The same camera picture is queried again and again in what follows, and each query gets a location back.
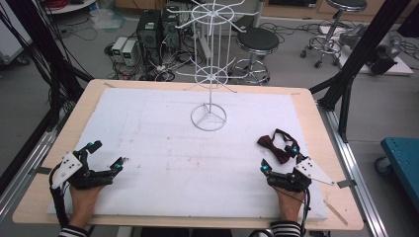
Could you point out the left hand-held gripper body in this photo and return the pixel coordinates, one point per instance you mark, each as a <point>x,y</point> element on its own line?
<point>67,168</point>

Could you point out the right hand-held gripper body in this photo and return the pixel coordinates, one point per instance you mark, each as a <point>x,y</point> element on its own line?
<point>313,171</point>

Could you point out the dark red bow tie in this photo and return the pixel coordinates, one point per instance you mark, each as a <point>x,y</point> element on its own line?
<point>275,148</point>

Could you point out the person's left hand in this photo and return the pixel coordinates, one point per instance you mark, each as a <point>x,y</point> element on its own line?
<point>84,202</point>

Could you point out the person's right hand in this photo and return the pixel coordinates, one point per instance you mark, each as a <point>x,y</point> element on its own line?
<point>290,205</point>

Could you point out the grey tape strip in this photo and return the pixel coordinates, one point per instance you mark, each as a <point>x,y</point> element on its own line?
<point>346,183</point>
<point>42,170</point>

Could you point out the thin wooden stick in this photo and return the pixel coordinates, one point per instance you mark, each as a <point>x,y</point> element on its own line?
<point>336,213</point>

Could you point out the person's left striped sleeve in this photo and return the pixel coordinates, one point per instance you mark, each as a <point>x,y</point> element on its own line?
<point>73,231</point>

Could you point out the person's striped sleeve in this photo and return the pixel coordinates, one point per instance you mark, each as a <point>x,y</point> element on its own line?
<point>73,231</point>
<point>286,229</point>

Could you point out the person's right striped sleeve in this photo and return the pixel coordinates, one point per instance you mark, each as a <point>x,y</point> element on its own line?
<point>286,229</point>

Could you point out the white foam mat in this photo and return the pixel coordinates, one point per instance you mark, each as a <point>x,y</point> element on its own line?
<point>184,158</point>

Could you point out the blue cart with wheel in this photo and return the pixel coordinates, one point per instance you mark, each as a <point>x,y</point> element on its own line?
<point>402,164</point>

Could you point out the grey bench power supply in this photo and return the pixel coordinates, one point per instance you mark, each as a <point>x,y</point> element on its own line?
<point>129,52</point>
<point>118,47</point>

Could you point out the black round padded stool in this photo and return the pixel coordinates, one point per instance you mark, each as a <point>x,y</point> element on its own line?
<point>257,41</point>

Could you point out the chrome stool with castors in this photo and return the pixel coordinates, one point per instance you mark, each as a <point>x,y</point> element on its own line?
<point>332,36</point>

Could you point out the black computer tower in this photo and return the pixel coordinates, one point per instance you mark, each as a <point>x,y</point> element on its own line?
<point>171,33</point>
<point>149,36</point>

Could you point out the clear plastic bag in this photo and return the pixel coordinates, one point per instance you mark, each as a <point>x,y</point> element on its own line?
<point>107,18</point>

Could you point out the white board with grey device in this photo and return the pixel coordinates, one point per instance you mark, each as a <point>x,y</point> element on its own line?
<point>378,52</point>

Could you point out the white round table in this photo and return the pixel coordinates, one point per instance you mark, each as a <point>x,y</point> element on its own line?
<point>70,6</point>

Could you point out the aluminium rail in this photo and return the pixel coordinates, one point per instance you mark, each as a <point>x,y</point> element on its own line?
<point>352,158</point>
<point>23,168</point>

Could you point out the black metal frame post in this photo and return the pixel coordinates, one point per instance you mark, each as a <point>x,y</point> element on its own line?
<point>365,46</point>
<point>29,29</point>

